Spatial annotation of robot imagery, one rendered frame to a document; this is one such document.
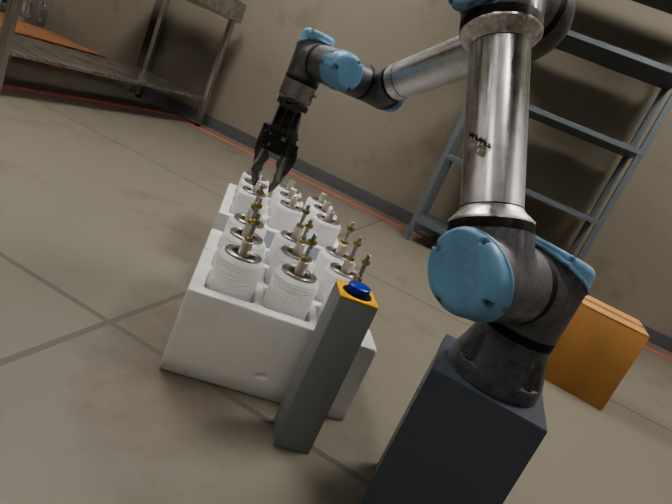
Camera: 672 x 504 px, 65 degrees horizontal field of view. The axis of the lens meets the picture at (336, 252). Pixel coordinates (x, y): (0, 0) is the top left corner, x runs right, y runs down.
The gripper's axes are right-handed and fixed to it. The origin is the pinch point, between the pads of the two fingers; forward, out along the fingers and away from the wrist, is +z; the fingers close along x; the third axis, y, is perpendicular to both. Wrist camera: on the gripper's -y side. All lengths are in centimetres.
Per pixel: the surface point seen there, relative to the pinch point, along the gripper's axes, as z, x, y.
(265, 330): 20.2, 15.7, 29.2
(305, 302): 13.6, 20.6, 24.1
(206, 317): 21.4, 4.7, 31.8
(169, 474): 35, 13, 56
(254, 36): -38, -94, -275
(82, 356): 35, -13, 39
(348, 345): 12, 30, 39
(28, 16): 14, -258, -274
